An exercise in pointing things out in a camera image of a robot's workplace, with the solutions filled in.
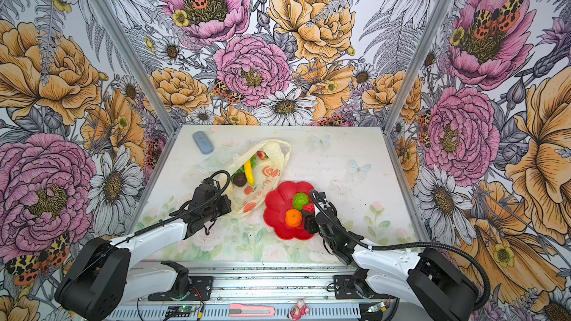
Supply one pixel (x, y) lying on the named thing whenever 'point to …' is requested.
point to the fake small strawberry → (262, 155)
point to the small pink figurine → (296, 313)
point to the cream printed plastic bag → (246, 200)
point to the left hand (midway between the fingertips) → (230, 207)
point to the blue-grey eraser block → (203, 142)
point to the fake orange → (293, 218)
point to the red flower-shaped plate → (279, 202)
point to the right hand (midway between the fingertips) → (310, 216)
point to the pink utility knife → (250, 310)
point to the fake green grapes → (242, 169)
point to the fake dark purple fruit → (240, 179)
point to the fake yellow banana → (249, 172)
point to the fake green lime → (299, 200)
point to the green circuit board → (180, 310)
